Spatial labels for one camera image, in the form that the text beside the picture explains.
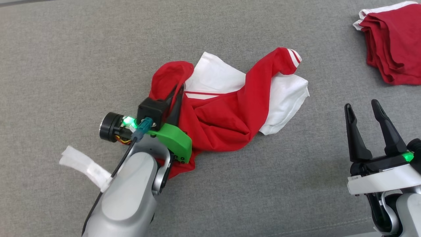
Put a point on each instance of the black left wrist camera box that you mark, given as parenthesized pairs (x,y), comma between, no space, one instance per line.
(151,110)

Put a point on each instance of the red and white striped jersey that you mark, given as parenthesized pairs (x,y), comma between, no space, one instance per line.
(223,121)

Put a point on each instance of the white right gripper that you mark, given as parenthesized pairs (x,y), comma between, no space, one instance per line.
(381,179)

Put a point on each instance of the red jersey with number print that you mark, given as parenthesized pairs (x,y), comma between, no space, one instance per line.
(394,42)

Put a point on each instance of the grey fabric sofa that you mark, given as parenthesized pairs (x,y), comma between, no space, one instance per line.
(65,49)

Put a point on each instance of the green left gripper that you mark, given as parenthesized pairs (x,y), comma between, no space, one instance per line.
(174,140)

